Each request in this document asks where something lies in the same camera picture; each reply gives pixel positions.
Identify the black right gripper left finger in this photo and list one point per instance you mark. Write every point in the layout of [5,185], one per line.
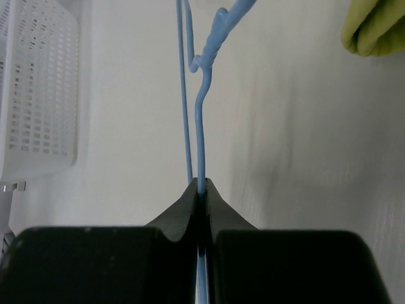
[154,263]

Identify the white plastic basket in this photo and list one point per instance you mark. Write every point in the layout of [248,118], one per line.
[39,78]

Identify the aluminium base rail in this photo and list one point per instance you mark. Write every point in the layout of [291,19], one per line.
[7,236]

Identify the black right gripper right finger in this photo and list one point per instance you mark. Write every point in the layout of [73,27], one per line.
[249,265]

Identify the lime green trousers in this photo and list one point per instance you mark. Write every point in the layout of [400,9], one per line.
[374,28]

